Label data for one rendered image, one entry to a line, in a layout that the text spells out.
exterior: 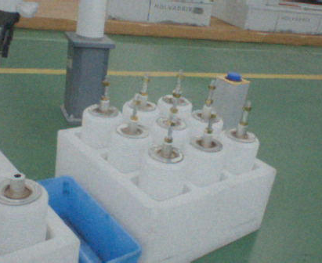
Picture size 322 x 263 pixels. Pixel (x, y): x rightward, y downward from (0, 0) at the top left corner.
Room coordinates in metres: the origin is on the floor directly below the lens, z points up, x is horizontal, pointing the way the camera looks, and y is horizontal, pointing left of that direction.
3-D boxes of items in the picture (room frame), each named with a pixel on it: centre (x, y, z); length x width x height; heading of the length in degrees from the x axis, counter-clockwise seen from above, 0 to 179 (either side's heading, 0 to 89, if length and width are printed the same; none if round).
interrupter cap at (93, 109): (0.96, 0.15, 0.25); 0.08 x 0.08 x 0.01
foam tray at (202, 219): (0.96, -0.02, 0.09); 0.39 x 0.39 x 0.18; 44
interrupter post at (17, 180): (0.58, 0.21, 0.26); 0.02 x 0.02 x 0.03
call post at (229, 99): (1.21, -0.18, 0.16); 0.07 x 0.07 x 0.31; 44
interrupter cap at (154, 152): (0.79, -0.02, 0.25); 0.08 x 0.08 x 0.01
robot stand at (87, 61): (1.48, 0.30, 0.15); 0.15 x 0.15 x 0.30; 27
